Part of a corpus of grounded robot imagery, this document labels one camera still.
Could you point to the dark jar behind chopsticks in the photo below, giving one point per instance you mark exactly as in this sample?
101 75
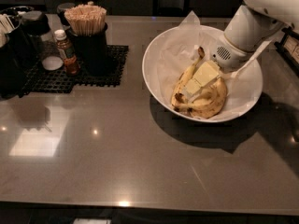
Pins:
61 9

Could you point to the white paper liner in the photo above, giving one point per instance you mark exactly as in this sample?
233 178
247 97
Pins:
190 82

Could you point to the wooden chopsticks bundle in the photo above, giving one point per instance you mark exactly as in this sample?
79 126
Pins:
86 19

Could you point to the black menu stand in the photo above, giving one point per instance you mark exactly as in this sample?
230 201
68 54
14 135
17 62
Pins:
288 49

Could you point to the long stemmed spotted banana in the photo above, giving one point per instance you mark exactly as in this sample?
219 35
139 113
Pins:
185 77

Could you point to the small brown sauce bottle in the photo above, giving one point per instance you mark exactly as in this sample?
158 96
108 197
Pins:
67 53

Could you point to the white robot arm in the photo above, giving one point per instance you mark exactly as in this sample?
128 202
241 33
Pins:
254 21

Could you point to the glass shaker black lid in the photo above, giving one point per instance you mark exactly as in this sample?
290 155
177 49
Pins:
36 26

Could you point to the white bowl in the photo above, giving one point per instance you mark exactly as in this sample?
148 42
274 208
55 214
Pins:
149 72

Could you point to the black grid mat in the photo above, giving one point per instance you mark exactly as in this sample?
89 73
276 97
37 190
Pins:
57 81

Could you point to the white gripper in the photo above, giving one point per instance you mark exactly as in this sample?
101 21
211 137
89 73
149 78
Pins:
226 56

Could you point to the black container at left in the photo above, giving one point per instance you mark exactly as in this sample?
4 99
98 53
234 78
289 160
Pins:
17 55

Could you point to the black chopstick cup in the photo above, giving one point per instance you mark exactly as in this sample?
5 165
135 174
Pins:
92 50

